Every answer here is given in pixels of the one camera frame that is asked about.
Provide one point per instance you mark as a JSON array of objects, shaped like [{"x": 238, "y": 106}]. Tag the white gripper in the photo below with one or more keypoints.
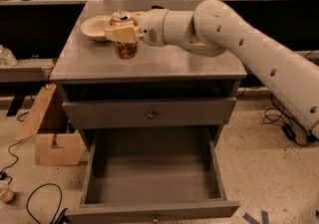
[{"x": 151, "y": 27}]

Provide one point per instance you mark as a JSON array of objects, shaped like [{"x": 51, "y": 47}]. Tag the orange soda can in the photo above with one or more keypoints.
[{"x": 124, "y": 50}]

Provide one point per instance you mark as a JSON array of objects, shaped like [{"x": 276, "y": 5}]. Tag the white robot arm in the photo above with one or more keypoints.
[{"x": 212, "y": 28}]

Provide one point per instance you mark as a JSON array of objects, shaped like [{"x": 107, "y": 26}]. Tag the grey wooden drawer cabinet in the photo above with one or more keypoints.
[{"x": 91, "y": 71}]

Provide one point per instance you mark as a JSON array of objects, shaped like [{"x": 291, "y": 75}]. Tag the closed grey top drawer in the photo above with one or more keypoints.
[{"x": 149, "y": 113}]

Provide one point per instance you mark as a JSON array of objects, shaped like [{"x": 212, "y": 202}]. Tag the open grey middle drawer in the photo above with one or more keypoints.
[{"x": 152, "y": 175}]

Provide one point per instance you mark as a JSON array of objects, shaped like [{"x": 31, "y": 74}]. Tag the white paper bowl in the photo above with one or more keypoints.
[{"x": 94, "y": 27}]

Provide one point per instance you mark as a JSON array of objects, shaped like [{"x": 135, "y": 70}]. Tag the light wooden block stand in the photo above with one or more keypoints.
[{"x": 55, "y": 142}]

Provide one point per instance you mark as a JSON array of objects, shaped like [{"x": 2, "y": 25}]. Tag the clear plastic cup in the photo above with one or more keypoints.
[{"x": 6, "y": 193}]

